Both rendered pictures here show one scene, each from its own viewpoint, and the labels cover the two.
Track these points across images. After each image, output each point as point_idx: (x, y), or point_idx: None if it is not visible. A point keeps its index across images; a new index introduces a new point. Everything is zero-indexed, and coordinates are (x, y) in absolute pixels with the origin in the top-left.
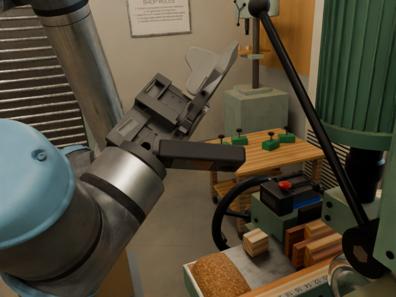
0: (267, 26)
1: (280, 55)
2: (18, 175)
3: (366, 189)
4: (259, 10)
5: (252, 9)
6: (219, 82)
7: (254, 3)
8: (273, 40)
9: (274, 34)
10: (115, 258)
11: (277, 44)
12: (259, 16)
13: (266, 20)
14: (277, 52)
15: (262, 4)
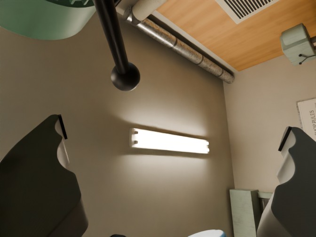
0: (114, 58)
1: (99, 11)
2: None
3: None
4: (117, 75)
5: (122, 85)
6: (10, 179)
7: (116, 85)
8: (108, 39)
9: (107, 43)
10: None
11: (103, 28)
12: (122, 73)
13: (114, 62)
14: (106, 22)
15: (112, 75)
